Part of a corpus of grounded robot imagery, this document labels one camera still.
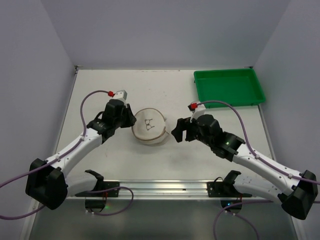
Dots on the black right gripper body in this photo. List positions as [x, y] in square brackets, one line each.
[188, 130]

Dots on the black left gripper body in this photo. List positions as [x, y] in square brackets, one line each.
[127, 116]

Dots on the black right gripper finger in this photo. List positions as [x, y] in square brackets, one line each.
[181, 126]
[192, 131]

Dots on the white mesh laundry bag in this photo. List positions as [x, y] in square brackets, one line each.
[150, 128]

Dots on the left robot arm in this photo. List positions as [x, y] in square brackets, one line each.
[49, 182]

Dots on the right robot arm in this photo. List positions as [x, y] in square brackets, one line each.
[295, 191]

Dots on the green plastic tray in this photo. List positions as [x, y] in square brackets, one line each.
[237, 87]

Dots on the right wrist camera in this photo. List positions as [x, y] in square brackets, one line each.
[197, 109]

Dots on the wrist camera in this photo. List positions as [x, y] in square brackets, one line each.
[197, 109]
[121, 95]

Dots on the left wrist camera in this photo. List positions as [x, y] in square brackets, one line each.
[121, 95]

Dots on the aluminium mounting rail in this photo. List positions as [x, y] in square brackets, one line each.
[175, 188]

